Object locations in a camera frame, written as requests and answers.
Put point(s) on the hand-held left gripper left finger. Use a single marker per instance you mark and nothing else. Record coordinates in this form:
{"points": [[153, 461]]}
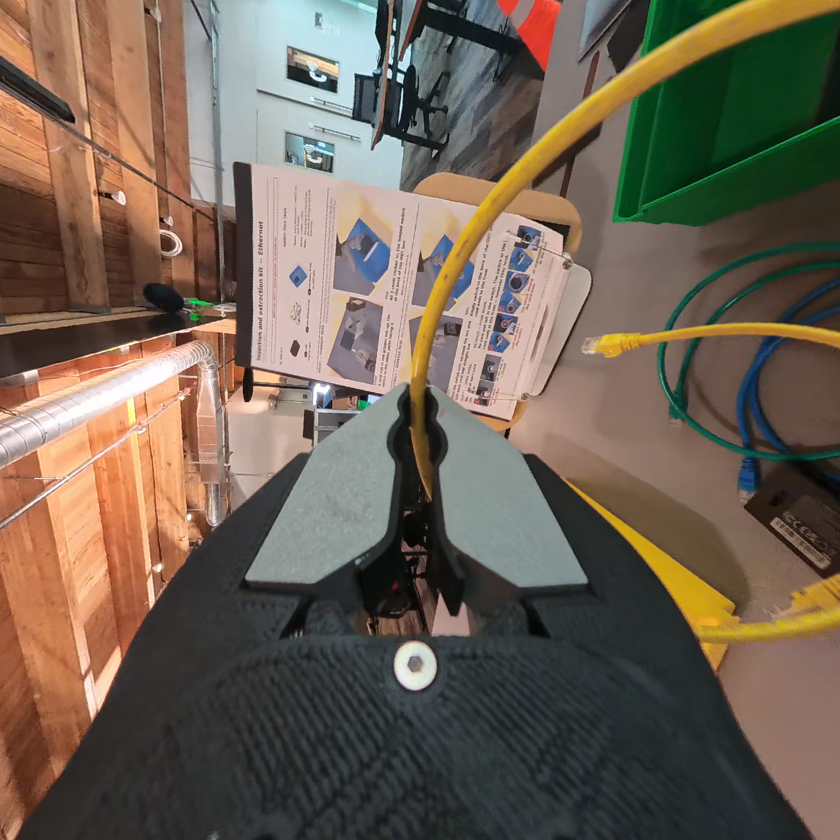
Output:
{"points": [[334, 512]]}

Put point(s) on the orange traffic cone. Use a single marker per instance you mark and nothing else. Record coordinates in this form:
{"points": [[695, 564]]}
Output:
{"points": [[531, 26]]}

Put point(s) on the silver framed light panel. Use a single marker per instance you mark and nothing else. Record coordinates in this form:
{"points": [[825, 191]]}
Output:
{"points": [[331, 426]]}

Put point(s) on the track spotlight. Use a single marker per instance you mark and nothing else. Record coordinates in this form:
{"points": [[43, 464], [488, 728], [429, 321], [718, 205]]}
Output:
{"points": [[118, 197]]}

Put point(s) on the black network switch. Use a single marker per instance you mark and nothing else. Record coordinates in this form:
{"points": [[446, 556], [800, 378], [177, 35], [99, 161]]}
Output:
{"points": [[807, 518]]}

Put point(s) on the white stand base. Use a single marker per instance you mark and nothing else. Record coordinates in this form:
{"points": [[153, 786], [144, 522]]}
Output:
{"points": [[577, 295]]}

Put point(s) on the green plastic bin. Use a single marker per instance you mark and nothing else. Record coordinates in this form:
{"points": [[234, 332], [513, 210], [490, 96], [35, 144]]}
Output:
{"points": [[722, 131]]}

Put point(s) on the black floor lamp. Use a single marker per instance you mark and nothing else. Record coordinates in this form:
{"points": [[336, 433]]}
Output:
{"points": [[247, 384]]}

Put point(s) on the yellow plastic bin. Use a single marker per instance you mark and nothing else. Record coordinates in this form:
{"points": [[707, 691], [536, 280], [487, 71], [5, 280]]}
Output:
{"points": [[689, 590]]}

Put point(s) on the black round speaker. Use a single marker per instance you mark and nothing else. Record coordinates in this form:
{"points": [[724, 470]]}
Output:
{"points": [[164, 297]]}

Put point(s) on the black office chair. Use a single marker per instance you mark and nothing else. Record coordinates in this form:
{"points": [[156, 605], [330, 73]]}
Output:
{"points": [[410, 98]]}

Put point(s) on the wall screen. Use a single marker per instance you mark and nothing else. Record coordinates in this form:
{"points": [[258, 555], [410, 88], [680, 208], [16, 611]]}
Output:
{"points": [[308, 148], [312, 69]]}

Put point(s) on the printed instruction poster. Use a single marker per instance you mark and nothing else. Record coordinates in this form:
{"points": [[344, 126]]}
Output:
{"points": [[315, 262]]}

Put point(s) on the silver air duct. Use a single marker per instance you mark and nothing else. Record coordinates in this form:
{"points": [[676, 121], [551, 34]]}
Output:
{"points": [[98, 394]]}

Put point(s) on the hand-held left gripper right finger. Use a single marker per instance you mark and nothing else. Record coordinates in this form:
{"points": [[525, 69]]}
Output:
{"points": [[512, 518]]}

